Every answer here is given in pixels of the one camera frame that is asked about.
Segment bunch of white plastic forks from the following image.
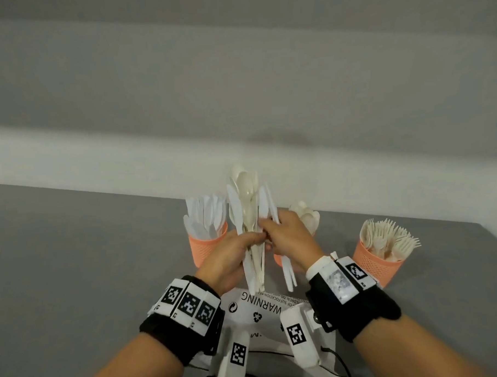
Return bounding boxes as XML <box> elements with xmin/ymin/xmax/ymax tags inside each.
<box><xmin>359</xmin><ymin>216</ymin><xmax>422</xmax><ymax>264</ymax></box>

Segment person's right forearm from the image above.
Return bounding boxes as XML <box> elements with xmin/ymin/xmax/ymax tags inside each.
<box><xmin>353</xmin><ymin>310</ymin><xmax>489</xmax><ymax>377</ymax></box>

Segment person's right hand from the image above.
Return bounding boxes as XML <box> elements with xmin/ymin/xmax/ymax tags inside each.
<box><xmin>258</xmin><ymin>209</ymin><xmax>327</xmax><ymax>277</ymax></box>

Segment bunch of white plastic spoons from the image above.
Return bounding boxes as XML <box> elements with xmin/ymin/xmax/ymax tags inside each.
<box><xmin>289</xmin><ymin>200</ymin><xmax>321</xmax><ymax>238</ymax></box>

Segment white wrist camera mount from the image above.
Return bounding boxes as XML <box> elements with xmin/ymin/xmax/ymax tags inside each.
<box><xmin>210</xmin><ymin>321</ymin><xmax>252</xmax><ymax>377</ymax></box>
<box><xmin>279</xmin><ymin>302</ymin><xmax>323</xmax><ymax>371</ymax></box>

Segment orange cup holding forks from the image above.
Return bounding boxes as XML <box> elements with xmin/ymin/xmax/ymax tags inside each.
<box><xmin>352</xmin><ymin>237</ymin><xmax>406</xmax><ymax>289</ymax></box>

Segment person's left hand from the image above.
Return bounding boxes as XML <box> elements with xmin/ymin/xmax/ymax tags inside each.
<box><xmin>192</xmin><ymin>229</ymin><xmax>270</xmax><ymax>297</ymax></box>

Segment bunch of white plastic knives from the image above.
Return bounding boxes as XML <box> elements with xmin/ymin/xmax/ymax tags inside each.
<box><xmin>182</xmin><ymin>193</ymin><xmax>229</xmax><ymax>242</ymax></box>

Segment bundle of white plastic cutlery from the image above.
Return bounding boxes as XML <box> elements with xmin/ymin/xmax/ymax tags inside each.
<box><xmin>225</xmin><ymin>163</ymin><xmax>270</xmax><ymax>297</ymax></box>

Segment orange cup holding knives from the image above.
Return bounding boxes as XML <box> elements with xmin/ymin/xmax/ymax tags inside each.
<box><xmin>187</xmin><ymin>221</ymin><xmax>230</xmax><ymax>269</ymax></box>

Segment clear printed plastic bag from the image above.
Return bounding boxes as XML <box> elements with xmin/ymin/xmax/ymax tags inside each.
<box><xmin>186</xmin><ymin>283</ymin><xmax>344</xmax><ymax>377</ymax></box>

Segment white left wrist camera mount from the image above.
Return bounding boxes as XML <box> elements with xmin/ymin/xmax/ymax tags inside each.
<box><xmin>210</xmin><ymin>321</ymin><xmax>252</xmax><ymax>377</ymax></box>

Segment black wristband with markers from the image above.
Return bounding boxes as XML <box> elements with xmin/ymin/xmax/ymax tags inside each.
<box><xmin>303</xmin><ymin>249</ymin><xmax>403</xmax><ymax>345</ymax></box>
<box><xmin>137</xmin><ymin>273</ymin><xmax>228</xmax><ymax>369</ymax></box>

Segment white plastic knife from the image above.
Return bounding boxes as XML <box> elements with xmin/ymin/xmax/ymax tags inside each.
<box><xmin>258</xmin><ymin>184</ymin><xmax>297</xmax><ymax>294</ymax></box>

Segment black left wristband with markers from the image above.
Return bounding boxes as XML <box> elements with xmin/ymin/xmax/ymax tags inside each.
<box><xmin>137</xmin><ymin>273</ymin><xmax>228</xmax><ymax>369</ymax></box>

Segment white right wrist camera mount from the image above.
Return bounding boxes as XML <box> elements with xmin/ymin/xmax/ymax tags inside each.
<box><xmin>279</xmin><ymin>302</ymin><xmax>323</xmax><ymax>371</ymax></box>

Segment person's left forearm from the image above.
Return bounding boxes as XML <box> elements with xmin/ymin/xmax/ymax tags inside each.
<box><xmin>73</xmin><ymin>330</ymin><xmax>186</xmax><ymax>377</ymax></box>

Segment black right wristband with markers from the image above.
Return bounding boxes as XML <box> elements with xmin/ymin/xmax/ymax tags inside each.
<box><xmin>303</xmin><ymin>249</ymin><xmax>403</xmax><ymax>345</ymax></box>

